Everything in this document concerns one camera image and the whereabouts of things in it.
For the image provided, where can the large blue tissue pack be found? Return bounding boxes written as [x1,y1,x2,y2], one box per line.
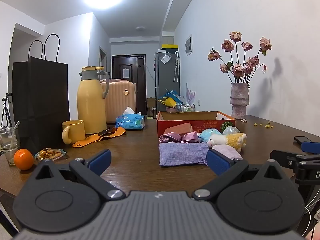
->
[115,107,145,131]

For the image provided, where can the yellow thermos jug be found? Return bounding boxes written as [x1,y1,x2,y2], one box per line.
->
[77,66,110,134]

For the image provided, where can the yellow and white plush toy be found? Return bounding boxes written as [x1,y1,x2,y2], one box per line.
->
[206,132,247,153]

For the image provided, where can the clear glass cup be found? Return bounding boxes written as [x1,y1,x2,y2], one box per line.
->
[0,126,21,166]

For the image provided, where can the dark brown door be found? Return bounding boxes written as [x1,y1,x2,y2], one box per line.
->
[112,54,147,116]

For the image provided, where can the brick red soft block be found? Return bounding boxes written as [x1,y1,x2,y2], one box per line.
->
[163,122,194,136]

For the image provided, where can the brown cardboard box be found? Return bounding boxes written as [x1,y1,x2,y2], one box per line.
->
[147,97,157,117]

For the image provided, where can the iridescent clear bag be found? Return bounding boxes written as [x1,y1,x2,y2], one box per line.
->
[222,126,241,137]

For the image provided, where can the black phone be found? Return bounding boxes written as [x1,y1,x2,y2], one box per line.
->
[294,136,313,145]

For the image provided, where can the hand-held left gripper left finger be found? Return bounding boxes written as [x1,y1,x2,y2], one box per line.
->
[31,149,126,201]

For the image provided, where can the pink textured vase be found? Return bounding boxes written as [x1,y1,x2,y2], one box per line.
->
[230,82,250,120]

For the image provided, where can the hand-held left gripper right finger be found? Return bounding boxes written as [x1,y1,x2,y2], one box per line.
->
[191,149,291,202]

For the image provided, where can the black paper bag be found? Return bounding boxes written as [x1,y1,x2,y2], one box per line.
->
[12,34,71,153]

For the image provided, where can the pale pink fluffy cloth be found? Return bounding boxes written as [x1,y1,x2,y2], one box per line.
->
[212,144,243,161]

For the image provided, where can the orange cardboard box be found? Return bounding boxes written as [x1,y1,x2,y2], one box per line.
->
[157,111,236,138]

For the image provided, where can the lilac feather decoration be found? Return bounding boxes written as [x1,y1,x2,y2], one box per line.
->
[185,82,197,104]

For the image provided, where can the lilac fabric pouch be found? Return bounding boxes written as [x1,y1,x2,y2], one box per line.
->
[159,142,209,167]

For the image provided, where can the mandarin orange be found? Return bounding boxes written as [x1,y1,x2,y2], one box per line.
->
[14,149,34,171]

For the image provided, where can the black tripod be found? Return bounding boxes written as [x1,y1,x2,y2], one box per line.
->
[0,93,13,128]

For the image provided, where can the side doorway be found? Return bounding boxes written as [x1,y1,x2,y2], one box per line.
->
[99,46,107,79]

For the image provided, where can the white wall picture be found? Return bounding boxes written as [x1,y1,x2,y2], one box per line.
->
[185,34,193,56]

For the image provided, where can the blue plush toy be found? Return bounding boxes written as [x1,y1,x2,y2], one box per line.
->
[199,128,222,143]

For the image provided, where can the grey refrigerator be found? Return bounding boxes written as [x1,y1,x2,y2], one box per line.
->
[154,52,180,105]

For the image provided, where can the purple satin bow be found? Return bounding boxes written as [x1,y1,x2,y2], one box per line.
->
[159,132,201,144]

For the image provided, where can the yellow mug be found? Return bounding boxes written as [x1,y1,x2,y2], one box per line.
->
[62,120,86,145]

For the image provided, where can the blue and yellow bags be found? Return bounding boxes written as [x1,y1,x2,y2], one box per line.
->
[157,89,183,108]

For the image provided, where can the open cracker packet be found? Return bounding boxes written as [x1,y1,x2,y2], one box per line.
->
[34,148,68,161]

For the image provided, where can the bunch of dried pink roses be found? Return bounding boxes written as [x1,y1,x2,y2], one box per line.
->
[207,31,272,84]

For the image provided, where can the metal wire cart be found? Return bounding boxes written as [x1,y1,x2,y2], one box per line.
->
[175,102,195,112]

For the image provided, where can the white folded umbrella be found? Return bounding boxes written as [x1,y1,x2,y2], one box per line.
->
[173,51,180,82]

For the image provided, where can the clear drinking straw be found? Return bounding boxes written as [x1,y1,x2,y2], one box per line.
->
[11,121,20,143]

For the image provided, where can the yellow and black box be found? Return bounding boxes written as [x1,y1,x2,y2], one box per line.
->
[161,44,179,53]

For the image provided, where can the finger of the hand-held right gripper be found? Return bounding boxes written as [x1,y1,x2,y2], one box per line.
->
[269,150,320,171]
[301,141,320,154]

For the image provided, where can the peach hard suitcase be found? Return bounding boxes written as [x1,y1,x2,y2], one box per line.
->
[99,79,137,124]

